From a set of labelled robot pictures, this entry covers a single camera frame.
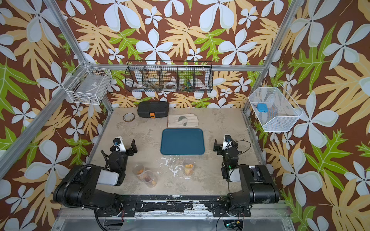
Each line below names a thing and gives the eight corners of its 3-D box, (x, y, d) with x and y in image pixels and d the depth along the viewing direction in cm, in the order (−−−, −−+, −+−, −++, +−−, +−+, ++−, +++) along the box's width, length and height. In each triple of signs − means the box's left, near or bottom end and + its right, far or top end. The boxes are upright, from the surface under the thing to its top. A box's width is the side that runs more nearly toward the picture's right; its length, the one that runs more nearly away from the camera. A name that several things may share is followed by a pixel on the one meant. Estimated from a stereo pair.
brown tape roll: (122, 122, 115) (121, 120, 113) (125, 114, 120) (124, 112, 119) (133, 122, 115) (132, 120, 113) (135, 114, 120) (135, 112, 119)
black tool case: (137, 119, 116) (135, 114, 111) (141, 106, 125) (139, 100, 120) (168, 119, 116) (167, 114, 111) (169, 106, 125) (168, 100, 121)
